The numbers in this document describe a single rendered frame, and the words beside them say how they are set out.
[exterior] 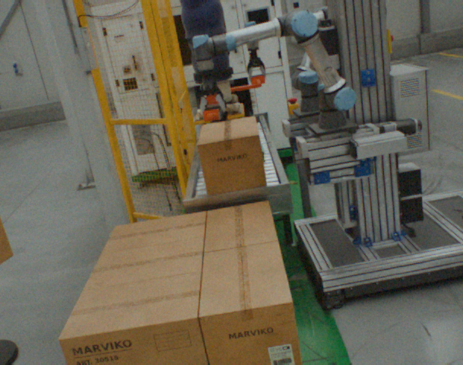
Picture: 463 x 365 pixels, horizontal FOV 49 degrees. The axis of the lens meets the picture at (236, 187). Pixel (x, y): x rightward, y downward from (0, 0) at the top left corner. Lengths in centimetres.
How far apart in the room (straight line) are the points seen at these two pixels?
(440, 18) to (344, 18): 1041
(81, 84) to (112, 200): 92
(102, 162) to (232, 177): 120
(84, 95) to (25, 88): 871
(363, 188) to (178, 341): 147
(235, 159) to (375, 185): 88
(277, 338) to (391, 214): 129
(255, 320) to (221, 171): 134
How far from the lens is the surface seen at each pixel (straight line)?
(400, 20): 1289
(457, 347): 281
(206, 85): 235
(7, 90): 1279
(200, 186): 372
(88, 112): 400
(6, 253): 313
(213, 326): 222
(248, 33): 257
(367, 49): 295
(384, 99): 302
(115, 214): 419
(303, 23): 249
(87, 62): 389
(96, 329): 232
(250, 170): 329
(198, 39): 239
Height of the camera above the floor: 171
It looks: 19 degrees down
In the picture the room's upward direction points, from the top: 10 degrees counter-clockwise
